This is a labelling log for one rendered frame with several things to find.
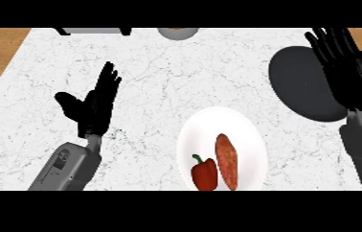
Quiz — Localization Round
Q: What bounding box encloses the red bell pepper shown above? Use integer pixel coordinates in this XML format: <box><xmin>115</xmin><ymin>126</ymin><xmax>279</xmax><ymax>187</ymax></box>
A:
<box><xmin>189</xmin><ymin>153</ymin><xmax>218</xmax><ymax>192</ymax></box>

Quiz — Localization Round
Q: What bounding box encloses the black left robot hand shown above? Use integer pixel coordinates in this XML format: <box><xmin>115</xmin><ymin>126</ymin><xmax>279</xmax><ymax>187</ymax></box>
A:
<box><xmin>53</xmin><ymin>60</ymin><xmax>122</xmax><ymax>139</ymax></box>

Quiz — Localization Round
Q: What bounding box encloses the dark grey pan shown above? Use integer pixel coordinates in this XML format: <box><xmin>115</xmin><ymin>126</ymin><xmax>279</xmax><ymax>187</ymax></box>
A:
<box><xmin>267</xmin><ymin>45</ymin><xmax>350</xmax><ymax>123</ymax></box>

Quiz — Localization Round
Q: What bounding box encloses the white plate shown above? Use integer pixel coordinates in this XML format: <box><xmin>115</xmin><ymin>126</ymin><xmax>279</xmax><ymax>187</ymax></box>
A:
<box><xmin>175</xmin><ymin>105</ymin><xmax>269</xmax><ymax>192</ymax></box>

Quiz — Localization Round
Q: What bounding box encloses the grey bowl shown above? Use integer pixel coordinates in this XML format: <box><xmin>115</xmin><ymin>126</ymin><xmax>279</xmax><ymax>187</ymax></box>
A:
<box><xmin>155</xmin><ymin>27</ymin><xmax>201</xmax><ymax>41</ymax></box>

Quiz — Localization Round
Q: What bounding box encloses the grey appliance with black legs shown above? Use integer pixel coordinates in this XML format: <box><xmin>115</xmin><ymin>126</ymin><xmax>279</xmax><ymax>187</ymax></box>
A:
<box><xmin>51</xmin><ymin>27</ymin><xmax>133</xmax><ymax>36</ymax></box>

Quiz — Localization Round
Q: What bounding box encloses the orange sweet potato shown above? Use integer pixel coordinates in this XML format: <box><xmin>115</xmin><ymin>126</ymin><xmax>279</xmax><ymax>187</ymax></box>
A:
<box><xmin>214</xmin><ymin>132</ymin><xmax>239</xmax><ymax>192</ymax></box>

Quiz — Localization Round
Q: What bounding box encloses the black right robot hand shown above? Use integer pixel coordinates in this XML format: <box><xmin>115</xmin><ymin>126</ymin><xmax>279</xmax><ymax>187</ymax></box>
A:
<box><xmin>303</xmin><ymin>27</ymin><xmax>362</xmax><ymax>111</ymax></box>

